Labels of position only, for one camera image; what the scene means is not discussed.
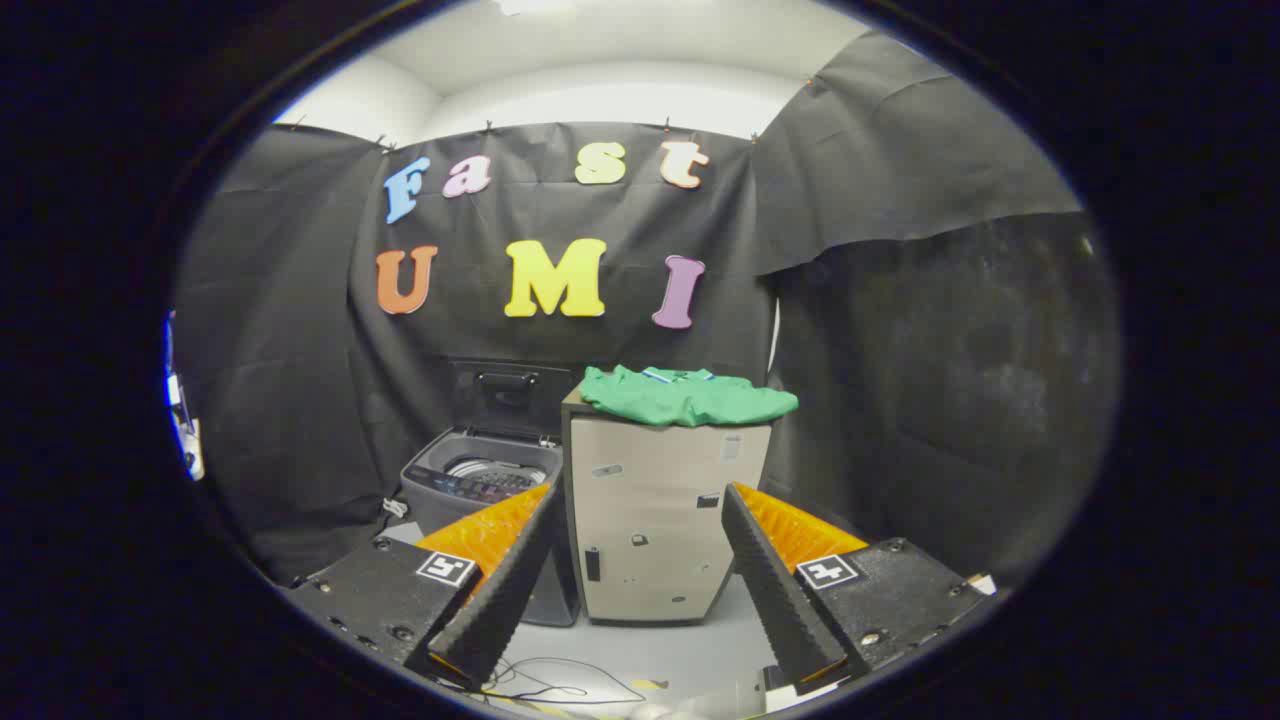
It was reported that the thin black floor cable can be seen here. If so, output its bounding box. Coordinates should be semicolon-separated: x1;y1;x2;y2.
480;655;651;707

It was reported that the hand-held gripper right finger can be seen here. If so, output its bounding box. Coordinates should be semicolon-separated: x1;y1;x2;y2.
720;482;997;698

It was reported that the green shirt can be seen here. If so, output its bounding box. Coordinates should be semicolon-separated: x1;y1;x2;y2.
578;365;800;429

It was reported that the beige cabinet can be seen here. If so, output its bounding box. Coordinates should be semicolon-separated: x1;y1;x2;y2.
560;385;774;626

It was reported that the grey washing machine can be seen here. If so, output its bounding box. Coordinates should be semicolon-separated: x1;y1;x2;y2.
400;428;581;628

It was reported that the black backdrop cloth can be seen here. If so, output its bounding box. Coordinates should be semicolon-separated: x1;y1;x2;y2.
170;30;1121;591

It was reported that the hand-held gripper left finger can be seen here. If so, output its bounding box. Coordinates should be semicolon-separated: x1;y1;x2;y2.
285;483;567;693

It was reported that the white and blue equipment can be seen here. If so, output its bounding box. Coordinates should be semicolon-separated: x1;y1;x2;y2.
163;310;207;482

